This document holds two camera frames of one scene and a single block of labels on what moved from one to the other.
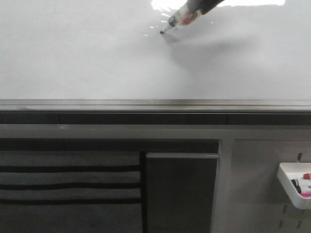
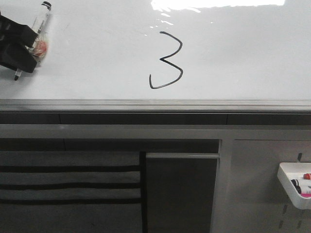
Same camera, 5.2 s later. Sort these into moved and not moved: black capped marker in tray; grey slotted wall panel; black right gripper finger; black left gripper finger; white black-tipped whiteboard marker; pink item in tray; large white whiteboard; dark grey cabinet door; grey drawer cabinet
Moved: white black-tipped whiteboard marker; black left gripper finger; black right gripper finger
Not moved: grey drawer cabinet; dark grey cabinet door; large white whiteboard; black capped marker in tray; grey slotted wall panel; pink item in tray
